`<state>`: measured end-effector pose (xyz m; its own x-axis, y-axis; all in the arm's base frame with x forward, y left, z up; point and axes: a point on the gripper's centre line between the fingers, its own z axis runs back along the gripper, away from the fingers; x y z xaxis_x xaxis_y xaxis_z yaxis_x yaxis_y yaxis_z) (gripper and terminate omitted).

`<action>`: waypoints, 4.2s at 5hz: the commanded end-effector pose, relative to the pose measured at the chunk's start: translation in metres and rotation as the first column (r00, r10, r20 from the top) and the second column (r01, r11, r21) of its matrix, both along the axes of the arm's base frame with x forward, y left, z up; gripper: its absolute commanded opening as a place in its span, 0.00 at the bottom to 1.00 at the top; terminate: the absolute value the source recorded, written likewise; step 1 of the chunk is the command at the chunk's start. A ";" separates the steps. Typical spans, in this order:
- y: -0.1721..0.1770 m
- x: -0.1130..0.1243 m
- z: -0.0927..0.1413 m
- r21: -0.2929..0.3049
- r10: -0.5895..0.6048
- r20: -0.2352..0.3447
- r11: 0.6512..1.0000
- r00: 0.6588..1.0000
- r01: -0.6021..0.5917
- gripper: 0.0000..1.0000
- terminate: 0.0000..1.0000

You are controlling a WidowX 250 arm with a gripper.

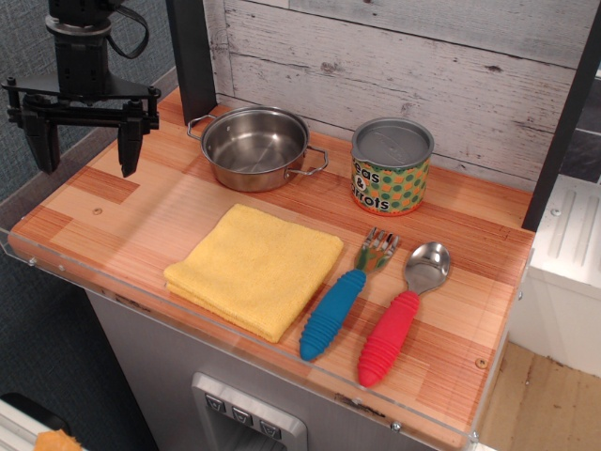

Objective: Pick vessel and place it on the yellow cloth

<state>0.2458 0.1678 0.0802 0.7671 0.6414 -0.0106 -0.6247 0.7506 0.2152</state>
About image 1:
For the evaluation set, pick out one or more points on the black and white base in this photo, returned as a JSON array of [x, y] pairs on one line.
[[22, 419]]

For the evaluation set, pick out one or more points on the grey toy fridge cabinet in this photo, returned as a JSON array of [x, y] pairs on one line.
[[159, 347]]

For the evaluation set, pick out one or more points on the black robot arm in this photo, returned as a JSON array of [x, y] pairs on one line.
[[88, 22]]

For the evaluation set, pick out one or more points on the yellow folded rag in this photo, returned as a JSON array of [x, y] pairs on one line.
[[255, 270]]

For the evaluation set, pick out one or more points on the dark right frame post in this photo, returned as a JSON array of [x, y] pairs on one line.
[[574, 104]]

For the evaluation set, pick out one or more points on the clear acrylic edge guard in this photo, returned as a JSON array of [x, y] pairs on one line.
[[114, 236]]

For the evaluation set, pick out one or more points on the silver steel pan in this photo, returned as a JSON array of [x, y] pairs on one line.
[[258, 148]]

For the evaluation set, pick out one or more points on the silver dispenser panel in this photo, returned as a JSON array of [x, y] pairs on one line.
[[234, 420]]

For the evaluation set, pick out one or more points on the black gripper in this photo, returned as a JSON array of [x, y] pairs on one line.
[[82, 92]]

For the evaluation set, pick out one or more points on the peas and carrots can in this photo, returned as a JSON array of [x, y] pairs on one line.
[[390, 165]]

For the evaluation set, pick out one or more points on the orange object bottom corner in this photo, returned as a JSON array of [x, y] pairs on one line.
[[56, 440]]

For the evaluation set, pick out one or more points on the red handled spoon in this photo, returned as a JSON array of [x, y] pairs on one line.
[[426, 269]]

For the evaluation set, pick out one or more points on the blue handled fork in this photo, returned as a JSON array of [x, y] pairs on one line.
[[327, 319]]

